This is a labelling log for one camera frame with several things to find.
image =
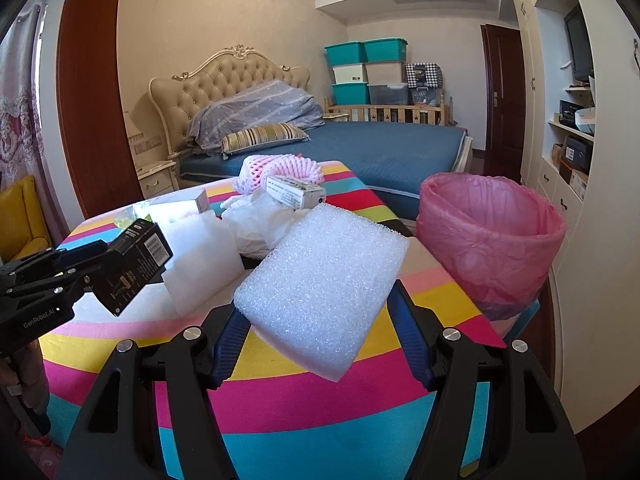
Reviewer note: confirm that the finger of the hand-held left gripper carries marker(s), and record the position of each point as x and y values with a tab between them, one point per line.
50	290
75	255

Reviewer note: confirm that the dark wooden door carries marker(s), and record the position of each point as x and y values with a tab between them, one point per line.
505	100

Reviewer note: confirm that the dark fabric box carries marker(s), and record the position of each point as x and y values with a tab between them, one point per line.
426	96

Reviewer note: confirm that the black safe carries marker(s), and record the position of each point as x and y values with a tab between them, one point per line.
580	154

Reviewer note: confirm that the brown wooden panel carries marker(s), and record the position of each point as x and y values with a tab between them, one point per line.
90	85

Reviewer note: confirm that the yellow chair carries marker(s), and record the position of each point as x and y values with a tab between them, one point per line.
20	220

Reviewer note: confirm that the wooden crib rail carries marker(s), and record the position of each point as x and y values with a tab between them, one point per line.
385	114

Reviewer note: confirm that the small grey box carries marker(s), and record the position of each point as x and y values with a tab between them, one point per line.
207	202

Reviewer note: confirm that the pink lined trash bin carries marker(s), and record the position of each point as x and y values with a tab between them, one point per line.
490	260

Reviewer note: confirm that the black carton box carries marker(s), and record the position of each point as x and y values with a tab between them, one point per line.
135	255

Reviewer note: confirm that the checkered fabric box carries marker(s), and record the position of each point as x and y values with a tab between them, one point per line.
424	76

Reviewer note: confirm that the colourful striped tablecloth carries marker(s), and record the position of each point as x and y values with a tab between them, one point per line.
300	410

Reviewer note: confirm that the white bubbly foam block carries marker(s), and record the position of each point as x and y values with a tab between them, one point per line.
320	285

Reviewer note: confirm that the black television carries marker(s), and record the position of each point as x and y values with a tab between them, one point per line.
580	45

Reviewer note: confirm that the cream nightstand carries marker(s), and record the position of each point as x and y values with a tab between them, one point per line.
157	180

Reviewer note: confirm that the striped pillow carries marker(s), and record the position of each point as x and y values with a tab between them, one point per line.
265	136

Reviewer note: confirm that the crumpled white plastic bag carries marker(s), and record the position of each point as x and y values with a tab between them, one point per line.
255	225

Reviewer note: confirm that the white storage box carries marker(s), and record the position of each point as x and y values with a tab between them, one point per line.
350	74

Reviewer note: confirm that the beige storage box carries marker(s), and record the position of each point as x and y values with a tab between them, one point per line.
385	73

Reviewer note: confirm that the person's left hand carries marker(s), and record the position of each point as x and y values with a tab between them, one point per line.
25	365

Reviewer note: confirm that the teal storage box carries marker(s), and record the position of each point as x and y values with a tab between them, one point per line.
351	94
346	54
385	50

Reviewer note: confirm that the white smooth foam sheet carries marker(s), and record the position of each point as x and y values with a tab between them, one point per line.
200	260

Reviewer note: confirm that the pink foam fruit net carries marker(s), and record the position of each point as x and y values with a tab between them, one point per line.
305	167

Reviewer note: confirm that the clear grey storage box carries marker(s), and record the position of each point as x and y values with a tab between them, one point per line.
387	94

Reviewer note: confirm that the folded blue-grey quilt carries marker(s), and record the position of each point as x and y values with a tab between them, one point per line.
250	110

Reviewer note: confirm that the white labelled carton box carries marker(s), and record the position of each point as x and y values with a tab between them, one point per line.
290	191

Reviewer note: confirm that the wall switch panel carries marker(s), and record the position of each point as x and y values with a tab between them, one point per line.
145	142

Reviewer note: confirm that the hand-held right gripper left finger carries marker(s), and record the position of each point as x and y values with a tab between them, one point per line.
230	341

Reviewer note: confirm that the yellow-green plastic wrapper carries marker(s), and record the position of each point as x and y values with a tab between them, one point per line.
130	217

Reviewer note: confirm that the white built-in wardrobe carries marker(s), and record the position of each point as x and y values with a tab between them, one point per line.
590	310

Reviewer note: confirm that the bed with blue mattress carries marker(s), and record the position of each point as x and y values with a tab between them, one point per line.
390	155

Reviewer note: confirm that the tufted beige headboard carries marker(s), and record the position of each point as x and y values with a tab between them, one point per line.
220	80

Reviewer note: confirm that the orange cardboard box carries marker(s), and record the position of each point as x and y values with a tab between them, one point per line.
575	180

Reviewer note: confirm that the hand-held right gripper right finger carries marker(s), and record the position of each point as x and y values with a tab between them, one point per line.
407	341

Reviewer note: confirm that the floral curtain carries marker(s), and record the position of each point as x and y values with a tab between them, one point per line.
20	110

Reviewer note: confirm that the black shelf device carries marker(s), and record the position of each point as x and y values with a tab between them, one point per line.
569	112

